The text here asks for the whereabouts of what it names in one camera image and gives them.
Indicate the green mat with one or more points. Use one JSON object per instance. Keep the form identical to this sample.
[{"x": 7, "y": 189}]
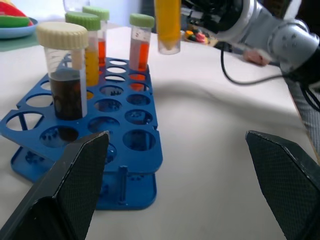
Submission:
[{"x": 17, "y": 43}]

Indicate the large tube with yellow liquid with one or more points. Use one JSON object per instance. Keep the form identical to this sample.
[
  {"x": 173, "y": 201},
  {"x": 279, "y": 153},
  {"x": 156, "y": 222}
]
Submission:
[{"x": 168, "y": 22}]

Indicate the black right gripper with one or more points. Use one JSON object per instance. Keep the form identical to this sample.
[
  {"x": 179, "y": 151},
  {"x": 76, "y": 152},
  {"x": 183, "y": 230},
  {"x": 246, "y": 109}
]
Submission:
[{"x": 222, "y": 15}]

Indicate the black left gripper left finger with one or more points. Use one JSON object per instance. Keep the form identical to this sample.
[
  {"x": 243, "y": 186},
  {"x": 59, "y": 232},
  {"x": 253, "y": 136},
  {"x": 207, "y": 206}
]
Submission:
[{"x": 62, "y": 190}]

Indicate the pinkish rounded object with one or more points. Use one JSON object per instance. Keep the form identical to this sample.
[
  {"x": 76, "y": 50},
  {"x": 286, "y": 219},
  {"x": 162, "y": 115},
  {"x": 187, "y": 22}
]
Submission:
[{"x": 253, "y": 57}]

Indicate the grey woven fabric panel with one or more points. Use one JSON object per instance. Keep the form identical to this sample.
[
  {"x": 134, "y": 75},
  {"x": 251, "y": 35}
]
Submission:
[{"x": 308, "y": 120}]

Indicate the green toy vegetable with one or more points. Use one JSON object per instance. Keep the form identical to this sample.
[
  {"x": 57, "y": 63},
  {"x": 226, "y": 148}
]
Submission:
[{"x": 12, "y": 21}]

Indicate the cream-capped tube with brown liquid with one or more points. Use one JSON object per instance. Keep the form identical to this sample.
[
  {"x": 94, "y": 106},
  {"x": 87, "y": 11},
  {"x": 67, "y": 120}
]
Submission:
[{"x": 66, "y": 75}]

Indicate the colourful toy pieces pile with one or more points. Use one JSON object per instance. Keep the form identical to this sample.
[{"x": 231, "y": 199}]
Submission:
[{"x": 197, "y": 36}]

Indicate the red and yellow toy fruit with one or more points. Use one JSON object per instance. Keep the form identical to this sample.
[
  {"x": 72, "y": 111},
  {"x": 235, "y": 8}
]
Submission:
[{"x": 12, "y": 10}]

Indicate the green-capped tube with red liquid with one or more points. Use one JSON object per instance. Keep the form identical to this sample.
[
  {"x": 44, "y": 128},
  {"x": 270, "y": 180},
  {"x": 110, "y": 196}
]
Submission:
[{"x": 140, "y": 50}]

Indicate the clear plastic container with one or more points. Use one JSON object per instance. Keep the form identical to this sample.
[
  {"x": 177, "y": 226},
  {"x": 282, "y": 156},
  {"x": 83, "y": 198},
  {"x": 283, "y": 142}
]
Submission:
[{"x": 75, "y": 5}]

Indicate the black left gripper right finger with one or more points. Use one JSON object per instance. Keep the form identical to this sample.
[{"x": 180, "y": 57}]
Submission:
[{"x": 287, "y": 185}]

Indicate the blue plate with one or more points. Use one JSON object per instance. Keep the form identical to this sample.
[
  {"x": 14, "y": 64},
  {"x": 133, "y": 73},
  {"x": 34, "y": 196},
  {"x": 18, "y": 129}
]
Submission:
[{"x": 15, "y": 31}]

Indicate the green-capped tube with yellow liquid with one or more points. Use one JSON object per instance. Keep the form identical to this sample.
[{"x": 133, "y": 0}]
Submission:
[{"x": 91, "y": 65}]

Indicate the blue test tube rack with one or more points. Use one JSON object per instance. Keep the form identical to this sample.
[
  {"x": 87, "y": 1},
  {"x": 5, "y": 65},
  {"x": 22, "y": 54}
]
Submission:
[{"x": 140, "y": 160}]

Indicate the green-capped tube with orange liquid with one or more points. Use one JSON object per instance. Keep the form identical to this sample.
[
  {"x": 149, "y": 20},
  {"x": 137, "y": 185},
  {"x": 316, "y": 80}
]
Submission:
[{"x": 101, "y": 52}]

